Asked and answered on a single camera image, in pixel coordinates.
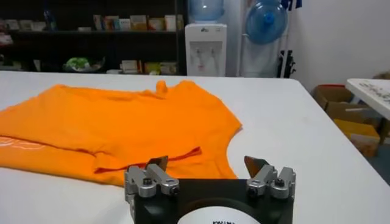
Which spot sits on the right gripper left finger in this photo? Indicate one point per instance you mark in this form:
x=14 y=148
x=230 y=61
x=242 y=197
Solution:
x=150 y=179

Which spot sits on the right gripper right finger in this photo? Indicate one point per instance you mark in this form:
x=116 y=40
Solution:
x=268 y=181

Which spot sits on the orange t-shirt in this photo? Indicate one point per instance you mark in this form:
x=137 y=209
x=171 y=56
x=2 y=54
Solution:
x=122 y=121

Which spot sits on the yellow printed cardboard box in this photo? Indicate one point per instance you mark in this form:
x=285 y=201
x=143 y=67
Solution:
x=356 y=128

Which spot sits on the red-rimmed open cardboard box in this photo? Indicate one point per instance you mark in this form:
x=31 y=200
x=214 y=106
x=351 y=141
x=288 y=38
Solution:
x=335 y=95

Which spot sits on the yellow green medicine box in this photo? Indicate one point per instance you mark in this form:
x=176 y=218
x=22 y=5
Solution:
x=151 y=68

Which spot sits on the white green medicine box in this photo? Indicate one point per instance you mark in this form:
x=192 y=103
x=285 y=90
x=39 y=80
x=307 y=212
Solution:
x=168 y=68
x=156 y=23

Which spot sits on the flat white medicine box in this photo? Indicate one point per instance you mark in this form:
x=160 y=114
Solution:
x=114 y=72
x=84 y=29

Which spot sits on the white red medicine box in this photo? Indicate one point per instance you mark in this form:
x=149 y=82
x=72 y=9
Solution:
x=130 y=66

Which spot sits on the black folded tripod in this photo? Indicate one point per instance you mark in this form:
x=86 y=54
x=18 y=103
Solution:
x=286 y=64

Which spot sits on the white side table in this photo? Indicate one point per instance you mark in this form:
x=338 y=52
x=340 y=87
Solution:
x=371 y=94

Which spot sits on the bowl with green items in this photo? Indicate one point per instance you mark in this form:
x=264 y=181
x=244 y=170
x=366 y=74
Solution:
x=79 y=64

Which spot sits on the black shelf unit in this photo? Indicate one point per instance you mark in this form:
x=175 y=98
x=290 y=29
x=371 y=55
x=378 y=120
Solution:
x=91 y=45

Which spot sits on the white water dispenser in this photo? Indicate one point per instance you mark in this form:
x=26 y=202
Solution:
x=205 y=36

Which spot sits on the small white medicine box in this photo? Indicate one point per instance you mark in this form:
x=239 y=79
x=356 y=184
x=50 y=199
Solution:
x=124 y=24

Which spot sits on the beige yellow medicine box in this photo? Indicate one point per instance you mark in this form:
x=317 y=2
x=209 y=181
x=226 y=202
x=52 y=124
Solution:
x=138 y=22

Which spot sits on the blue water jug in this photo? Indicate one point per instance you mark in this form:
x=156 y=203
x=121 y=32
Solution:
x=206 y=10
x=266 y=22

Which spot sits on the orange pictured medicine box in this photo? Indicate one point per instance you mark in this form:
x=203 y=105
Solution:
x=111 y=23

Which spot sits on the white blue medicine box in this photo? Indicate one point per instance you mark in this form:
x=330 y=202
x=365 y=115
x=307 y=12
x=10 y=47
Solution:
x=97 y=22

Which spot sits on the blue bottle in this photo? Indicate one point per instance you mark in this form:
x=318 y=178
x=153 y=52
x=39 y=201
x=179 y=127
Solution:
x=50 y=21

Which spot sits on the white purple medicine box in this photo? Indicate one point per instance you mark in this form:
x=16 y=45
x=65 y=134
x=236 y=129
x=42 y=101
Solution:
x=12 y=25

